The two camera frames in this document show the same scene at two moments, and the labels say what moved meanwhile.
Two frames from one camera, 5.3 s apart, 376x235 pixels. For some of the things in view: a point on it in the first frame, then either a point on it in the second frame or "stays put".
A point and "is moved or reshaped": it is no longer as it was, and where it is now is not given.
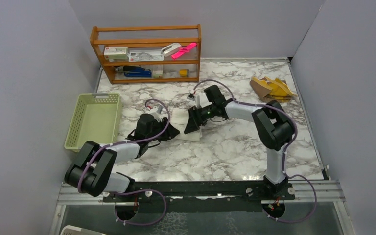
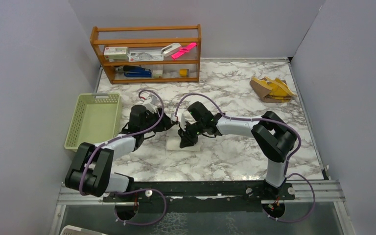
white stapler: (170, 48) stays put
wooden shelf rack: (150, 55) stays put
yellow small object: (184, 72) stays put
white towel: (179, 116) is moved or reshaped
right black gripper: (195, 120) → (186, 139)
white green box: (115, 53) stays put
